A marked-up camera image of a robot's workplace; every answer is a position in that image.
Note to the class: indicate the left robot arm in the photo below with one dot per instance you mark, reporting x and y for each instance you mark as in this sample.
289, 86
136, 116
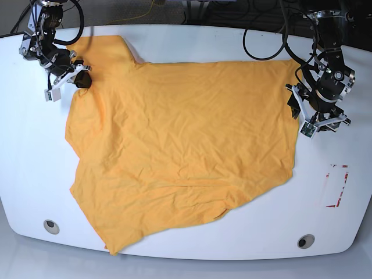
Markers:
326, 79

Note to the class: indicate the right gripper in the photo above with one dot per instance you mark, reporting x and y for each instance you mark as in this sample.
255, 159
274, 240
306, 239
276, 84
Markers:
80, 74

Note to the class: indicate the left table cable grommet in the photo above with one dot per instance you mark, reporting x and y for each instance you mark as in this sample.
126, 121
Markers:
51, 227

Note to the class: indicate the right table cable grommet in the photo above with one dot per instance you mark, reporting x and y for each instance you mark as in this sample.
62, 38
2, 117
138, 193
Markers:
306, 241

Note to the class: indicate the table cable grommet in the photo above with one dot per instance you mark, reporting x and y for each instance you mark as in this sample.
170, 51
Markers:
306, 241
51, 227

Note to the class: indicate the orange t-shirt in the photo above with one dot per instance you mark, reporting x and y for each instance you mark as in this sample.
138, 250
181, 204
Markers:
173, 145

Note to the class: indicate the red tape rectangle marking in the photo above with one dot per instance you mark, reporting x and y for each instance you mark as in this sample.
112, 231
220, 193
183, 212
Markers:
335, 183

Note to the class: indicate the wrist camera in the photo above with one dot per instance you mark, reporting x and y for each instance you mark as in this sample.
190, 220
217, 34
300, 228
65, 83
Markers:
308, 129
52, 95

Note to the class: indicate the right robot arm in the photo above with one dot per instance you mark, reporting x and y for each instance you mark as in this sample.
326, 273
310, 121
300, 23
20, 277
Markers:
39, 43

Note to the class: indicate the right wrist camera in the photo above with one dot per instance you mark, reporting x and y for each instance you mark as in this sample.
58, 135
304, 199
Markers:
52, 95

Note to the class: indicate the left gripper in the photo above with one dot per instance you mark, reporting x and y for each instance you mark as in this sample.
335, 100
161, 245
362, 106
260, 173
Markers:
325, 115

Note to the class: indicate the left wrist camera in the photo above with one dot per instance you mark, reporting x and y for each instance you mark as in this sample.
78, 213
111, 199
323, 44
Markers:
308, 129

